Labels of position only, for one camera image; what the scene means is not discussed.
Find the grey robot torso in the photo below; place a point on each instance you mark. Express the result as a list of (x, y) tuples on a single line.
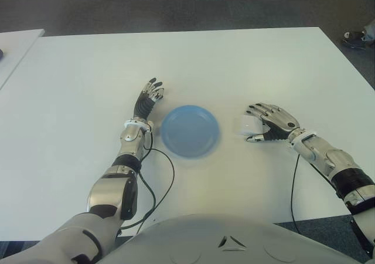
[(228, 240)]

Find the white charger block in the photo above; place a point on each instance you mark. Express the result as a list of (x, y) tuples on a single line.
[(246, 124)]

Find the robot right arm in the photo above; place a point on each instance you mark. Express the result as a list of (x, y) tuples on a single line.
[(322, 152)]

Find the blue round plate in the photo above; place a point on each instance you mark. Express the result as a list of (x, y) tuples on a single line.
[(190, 132)]

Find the dark sneaker shoe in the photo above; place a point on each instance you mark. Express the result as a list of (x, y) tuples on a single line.
[(353, 39)]

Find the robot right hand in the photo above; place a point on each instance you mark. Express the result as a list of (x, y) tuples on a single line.
[(282, 123)]

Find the white side table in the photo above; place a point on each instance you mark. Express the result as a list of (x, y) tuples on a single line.
[(16, 47)]

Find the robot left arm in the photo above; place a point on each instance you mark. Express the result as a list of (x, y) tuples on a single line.
[(129, 136)]

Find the blue jeans leg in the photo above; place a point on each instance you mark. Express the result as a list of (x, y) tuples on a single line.
[(370, 32)]

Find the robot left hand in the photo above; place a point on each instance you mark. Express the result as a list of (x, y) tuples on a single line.
[(143, 105)]

